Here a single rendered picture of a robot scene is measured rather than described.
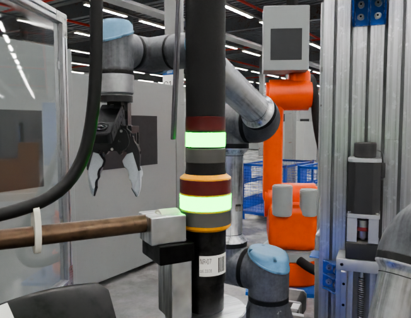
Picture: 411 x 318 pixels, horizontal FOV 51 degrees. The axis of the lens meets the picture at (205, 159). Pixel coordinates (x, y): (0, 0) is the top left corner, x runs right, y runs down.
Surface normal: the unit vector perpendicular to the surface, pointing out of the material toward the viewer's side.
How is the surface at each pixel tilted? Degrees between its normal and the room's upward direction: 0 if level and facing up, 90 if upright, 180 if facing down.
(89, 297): 40
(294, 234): 90
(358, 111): 90
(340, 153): 90
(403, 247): 78
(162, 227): 90
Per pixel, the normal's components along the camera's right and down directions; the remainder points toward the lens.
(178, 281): 0.48, 0.07
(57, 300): 0.48, -0.70
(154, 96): 0.83, 0.04
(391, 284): -0.60, -0.35
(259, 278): -0.55, 0.07
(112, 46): 0.04, 0.08
